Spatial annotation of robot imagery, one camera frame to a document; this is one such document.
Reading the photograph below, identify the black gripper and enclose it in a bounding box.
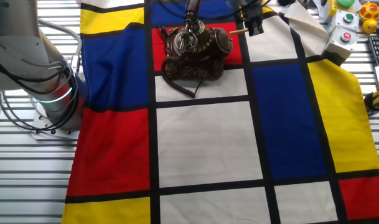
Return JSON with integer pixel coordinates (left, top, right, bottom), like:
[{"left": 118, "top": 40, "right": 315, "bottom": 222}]
[{"left": 238, "top": 0, "right": 265, "bottom": 37}]

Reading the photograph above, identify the brass and red phone handset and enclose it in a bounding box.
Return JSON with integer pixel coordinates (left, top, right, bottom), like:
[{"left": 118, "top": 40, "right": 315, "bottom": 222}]
[{"left": 173, "top": 0, "right": 206, "bottom": 53}]

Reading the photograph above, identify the antique rotary phone base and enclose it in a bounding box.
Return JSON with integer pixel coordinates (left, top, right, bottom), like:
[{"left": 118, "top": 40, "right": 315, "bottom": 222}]
[{"left": 163, "top": 26, "right": 234, "bottom": 81}]

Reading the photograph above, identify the yellow box with green button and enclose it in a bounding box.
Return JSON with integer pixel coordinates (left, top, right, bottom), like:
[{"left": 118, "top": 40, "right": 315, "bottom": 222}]
[{"left": 327, "top": 0, "right": 355, "bottom": 17}]

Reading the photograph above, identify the grey box with green button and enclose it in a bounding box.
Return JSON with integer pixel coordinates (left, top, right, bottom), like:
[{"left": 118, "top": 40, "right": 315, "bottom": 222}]
[{"left": 330, "top": 9, "right": 360, "bottom": 32}]

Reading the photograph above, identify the grey box with red button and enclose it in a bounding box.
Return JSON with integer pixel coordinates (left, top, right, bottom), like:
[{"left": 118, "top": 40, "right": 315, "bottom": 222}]
[{"left": 321, "top": 26, "right": 360, "bottom": 67}]

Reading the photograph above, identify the orange and yellow toy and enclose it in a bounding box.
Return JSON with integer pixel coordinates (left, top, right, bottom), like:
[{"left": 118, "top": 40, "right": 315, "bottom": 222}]
[{"left": 359, "top": 1, "right": 379, "bottom": 22}]

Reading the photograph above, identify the colour block tablecloth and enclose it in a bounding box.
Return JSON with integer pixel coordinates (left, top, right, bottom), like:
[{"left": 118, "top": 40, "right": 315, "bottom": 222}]
[{"left": 61, "top": 0, "right": 379, "bottom": 224}]

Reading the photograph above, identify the yellow and black clamp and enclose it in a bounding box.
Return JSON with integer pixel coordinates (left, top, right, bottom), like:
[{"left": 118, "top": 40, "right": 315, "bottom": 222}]
[{"left": 364, "top": 90, "right": 379, "bottom": 112}]

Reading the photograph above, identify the black phone line cable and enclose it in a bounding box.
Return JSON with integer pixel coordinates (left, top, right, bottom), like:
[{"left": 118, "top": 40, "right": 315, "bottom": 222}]
[{"left": 156, "top": 26, "right": 169, "bottom": 43}]

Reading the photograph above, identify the dark coiled phone cord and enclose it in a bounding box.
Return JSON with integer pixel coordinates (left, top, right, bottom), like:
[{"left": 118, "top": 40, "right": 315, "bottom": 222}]
[{"left": 160, "top": 55, "right": 205, "bottom": 99}]

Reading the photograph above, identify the grey robot power cable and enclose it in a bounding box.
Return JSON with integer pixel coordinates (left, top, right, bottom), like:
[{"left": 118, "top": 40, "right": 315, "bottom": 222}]
[{"left": 38, "top": 18, "right": 84, "bottom": 75}]

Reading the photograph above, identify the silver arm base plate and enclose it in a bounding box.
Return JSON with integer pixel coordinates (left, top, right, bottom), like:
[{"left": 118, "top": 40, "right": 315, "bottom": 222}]
[{"left": 30, "top": 107, "right": 82, "bottom": 141}]

